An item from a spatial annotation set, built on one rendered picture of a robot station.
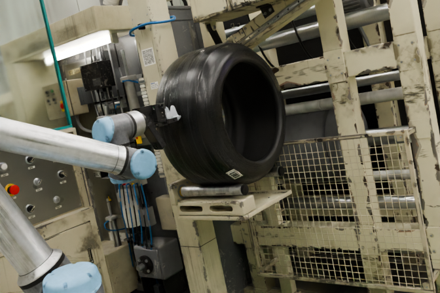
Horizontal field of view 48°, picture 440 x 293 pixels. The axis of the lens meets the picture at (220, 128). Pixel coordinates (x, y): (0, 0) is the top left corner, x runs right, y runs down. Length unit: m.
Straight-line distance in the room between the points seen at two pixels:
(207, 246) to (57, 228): 0.67
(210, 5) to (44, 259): 1.35
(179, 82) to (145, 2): 0.48
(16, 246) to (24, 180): 0.73
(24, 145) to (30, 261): 0.35
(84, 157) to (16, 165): 0.81
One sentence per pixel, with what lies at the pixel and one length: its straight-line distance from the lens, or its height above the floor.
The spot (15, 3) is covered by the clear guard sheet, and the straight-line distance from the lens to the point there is 2.32.
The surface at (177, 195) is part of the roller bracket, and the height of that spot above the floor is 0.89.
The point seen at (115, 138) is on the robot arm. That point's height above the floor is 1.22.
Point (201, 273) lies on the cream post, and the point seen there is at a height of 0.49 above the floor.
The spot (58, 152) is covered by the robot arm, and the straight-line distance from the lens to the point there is 1.41.
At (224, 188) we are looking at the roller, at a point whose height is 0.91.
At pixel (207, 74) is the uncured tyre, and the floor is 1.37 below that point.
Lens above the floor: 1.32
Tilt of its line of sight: 5 degrees down
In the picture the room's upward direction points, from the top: 12 degrees counter-clockwise
